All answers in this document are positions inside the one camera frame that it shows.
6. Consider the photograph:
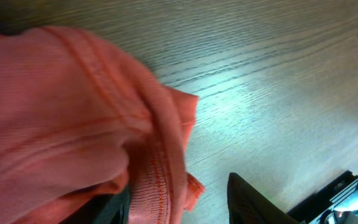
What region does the black equipment in background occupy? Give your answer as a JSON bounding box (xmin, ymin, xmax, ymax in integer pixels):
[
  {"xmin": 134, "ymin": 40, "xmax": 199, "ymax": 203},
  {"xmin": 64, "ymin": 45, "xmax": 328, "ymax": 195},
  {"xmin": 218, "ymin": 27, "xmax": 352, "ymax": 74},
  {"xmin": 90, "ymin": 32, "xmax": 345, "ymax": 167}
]
[{"xmin": 288, "ymin": 170, "xmax": 358, "ymax": 224}]

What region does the red soccer t-shirt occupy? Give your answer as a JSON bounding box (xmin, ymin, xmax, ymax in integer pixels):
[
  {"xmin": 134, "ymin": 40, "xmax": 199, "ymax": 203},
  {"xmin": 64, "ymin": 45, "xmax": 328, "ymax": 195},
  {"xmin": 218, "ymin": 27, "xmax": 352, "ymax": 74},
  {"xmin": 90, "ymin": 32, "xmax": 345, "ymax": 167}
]
[{"xmin": 0, "ymin": 27, "xmax": 204, "ymax": 223}]

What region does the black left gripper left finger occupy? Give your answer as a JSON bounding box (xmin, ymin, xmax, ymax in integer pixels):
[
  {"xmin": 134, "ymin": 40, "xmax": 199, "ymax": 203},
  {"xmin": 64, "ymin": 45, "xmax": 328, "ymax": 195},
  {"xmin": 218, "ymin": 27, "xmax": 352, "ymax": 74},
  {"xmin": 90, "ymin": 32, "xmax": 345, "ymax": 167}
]
[{"xmin": 60, "ymin": 186, "xmax": 130, "ymax": 224}]

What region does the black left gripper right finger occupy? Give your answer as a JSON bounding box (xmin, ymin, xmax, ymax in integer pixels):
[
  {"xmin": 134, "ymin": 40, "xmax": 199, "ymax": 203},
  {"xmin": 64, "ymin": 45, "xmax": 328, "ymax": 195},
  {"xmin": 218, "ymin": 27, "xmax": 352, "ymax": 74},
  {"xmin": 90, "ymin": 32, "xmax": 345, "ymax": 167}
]
[{"xmin": 227, "ymin": 172, "xmax": 299, "ymax": 224}]

